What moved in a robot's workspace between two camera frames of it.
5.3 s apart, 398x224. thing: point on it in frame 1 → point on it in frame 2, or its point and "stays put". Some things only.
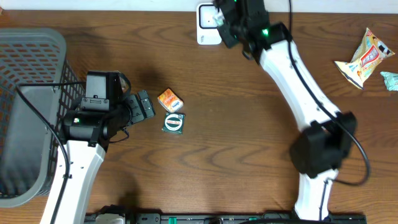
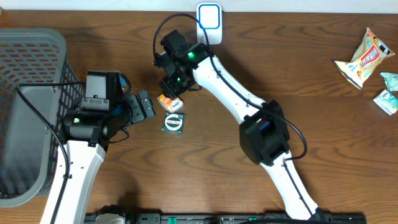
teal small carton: (219, 20) → (387, 101)
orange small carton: (170, 101) stays put
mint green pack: (390, 80) stays put
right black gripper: (226, 38) → (170, 91)
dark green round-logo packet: (173, 123) stays put
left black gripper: (137, 102) stays put
